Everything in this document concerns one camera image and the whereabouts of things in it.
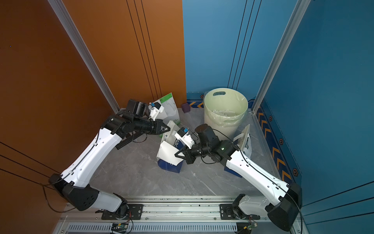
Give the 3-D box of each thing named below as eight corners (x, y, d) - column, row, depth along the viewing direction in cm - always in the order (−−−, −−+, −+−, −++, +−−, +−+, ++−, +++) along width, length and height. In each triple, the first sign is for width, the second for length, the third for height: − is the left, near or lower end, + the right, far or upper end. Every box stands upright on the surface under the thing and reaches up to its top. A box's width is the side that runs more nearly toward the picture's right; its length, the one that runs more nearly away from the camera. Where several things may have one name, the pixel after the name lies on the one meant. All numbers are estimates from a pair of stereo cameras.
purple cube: (184, 113, 120) (183, 110, 117) (181, 107, 125) (181, 104, 122) (191, 111, 121) (191, 108, 118) (188, 105, 126) (188, 102, 123)
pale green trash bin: (204, 147, 100) (207, 120, 77) (202, 117, 118) (204, 88, 95) (239, 147, 100) (253, 120, 77) (232, 117, 117) (242, 87, 95)
